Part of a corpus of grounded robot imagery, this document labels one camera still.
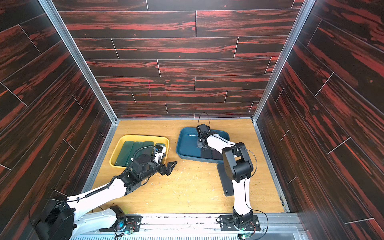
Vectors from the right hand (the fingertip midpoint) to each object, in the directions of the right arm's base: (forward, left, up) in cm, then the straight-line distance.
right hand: (208, 143), depth 103 cm
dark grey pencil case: (-9, +1, 0) cm, 9 cm away
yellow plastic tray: (-5, +62, +5) cm, 62 cm away
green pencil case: (-12, +55, +2) cm, 56 cm away
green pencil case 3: (-2, +42, 0) cm, 42 cm away
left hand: (-21, +21, +13) cm, 33 cm away
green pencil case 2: (-5, +50, 0) cm, 50 cm away
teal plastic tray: (-4, +14, 0) cm, 15 cm away
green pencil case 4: (-2, +34, 0) cm, 34 cm away
